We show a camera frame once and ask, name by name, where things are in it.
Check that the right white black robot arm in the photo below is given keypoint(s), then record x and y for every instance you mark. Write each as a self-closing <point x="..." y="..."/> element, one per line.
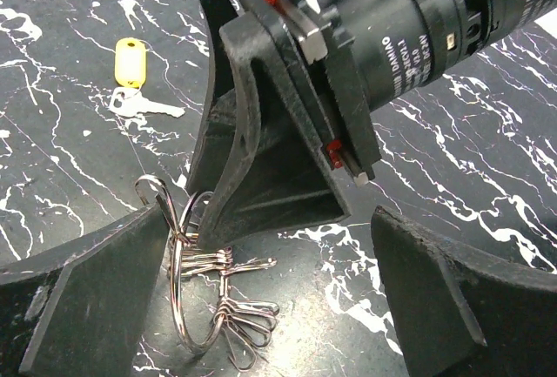
<point x="401" y="45"/>

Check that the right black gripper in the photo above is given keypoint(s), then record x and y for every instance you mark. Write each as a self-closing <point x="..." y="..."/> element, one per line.
<point x="299" y="110"/>

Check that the large silver keyring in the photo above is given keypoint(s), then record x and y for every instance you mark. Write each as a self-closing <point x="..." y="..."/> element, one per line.
<point x="198" y="324"/>

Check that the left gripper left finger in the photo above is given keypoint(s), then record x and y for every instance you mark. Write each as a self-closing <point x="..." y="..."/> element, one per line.
<point x="79" y="309"/>

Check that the silver key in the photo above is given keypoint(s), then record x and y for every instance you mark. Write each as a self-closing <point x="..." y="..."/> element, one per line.
<point x="129" y="103"/>

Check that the yellow capped key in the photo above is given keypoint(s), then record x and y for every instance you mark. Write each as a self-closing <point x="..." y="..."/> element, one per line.
<point x="130" y="65"/>

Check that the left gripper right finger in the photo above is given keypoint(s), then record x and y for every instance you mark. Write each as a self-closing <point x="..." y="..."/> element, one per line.
<point x="460" y="311"/>

